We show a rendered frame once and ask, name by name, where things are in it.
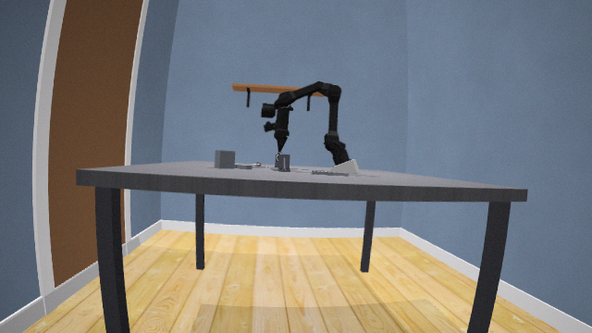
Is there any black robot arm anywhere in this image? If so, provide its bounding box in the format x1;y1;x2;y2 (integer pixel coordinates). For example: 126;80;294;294
261;81;350;166

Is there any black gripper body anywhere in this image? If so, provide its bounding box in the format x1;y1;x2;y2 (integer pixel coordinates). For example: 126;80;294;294
274;118;290;137

